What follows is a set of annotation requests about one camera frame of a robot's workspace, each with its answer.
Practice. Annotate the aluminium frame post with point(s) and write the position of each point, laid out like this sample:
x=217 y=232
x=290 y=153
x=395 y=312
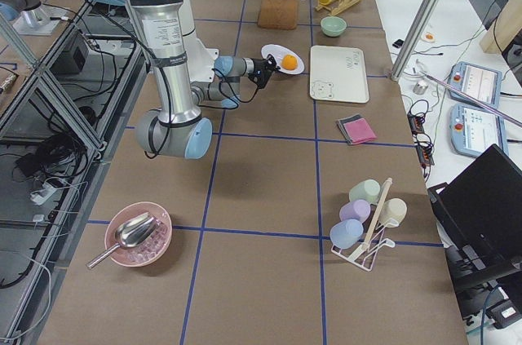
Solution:
x=419 y=24

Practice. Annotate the beige cup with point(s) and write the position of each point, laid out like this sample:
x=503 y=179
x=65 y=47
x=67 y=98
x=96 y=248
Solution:
x=393 y=212

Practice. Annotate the purple cup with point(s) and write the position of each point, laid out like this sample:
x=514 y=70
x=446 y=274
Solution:
x=359 y=209

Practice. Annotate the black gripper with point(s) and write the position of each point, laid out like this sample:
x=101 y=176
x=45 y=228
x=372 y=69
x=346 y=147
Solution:
x=258 y=64

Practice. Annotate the lower teach pendant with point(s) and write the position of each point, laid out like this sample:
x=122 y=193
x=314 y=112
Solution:
x=473 y=130

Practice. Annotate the upper teach pendant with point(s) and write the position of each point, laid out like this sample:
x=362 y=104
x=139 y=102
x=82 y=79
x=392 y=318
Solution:
x=481 y=83

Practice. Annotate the green ceramic bowl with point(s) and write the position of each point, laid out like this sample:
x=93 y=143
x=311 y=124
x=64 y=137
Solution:
x=333 y=26

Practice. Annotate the green cup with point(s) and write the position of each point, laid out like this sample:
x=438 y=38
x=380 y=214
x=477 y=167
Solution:
x=368 y=190

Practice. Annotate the wooden rod handle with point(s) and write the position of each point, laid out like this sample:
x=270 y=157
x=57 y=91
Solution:
x=373 y=224

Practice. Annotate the cream bear tray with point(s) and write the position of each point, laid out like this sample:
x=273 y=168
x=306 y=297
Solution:
x=338 y=74

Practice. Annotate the black power strip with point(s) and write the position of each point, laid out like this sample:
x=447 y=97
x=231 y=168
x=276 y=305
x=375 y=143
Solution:
x=422 y=141

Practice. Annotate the blue cup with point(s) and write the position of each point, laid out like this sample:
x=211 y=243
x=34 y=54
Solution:
x=346 y=233

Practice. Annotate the pink cloth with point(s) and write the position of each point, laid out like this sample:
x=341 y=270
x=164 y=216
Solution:
x=359 y=131

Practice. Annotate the fried egg toy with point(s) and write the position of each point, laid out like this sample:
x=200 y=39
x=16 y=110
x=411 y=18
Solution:
x=428 y=37

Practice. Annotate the orange fruit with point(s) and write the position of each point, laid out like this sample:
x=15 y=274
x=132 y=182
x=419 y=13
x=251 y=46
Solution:
x=289 y=62

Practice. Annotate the grey cloth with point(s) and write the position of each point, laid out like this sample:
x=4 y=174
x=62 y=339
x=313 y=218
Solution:
x=346 y=120

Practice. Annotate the teach pendant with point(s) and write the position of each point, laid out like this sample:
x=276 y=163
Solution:
x=481 y=83
x=473 y=130

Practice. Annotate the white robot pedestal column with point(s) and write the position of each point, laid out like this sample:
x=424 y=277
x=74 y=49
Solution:
x=201 y=60

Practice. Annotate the metal scoop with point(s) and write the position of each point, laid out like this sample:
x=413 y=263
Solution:
x=128 y=235

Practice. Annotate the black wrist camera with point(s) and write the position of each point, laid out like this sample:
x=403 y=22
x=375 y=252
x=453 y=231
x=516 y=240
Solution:
x=260 y=80

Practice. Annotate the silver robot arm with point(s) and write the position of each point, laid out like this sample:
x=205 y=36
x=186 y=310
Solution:
x=187 y=73

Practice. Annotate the brown wooden cutting board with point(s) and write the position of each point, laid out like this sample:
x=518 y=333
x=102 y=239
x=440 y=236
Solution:
x=278 y=14

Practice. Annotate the white wire cup rack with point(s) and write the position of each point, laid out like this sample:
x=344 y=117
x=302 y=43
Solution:
x=365 y=259

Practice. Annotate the black laptop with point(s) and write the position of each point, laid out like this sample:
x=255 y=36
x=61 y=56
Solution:
x=480 y=211

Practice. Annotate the white round plate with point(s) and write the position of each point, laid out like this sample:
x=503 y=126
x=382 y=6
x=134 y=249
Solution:
x=279 y=52

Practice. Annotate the small metal cylinder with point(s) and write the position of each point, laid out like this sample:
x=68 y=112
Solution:
x=420 y=87

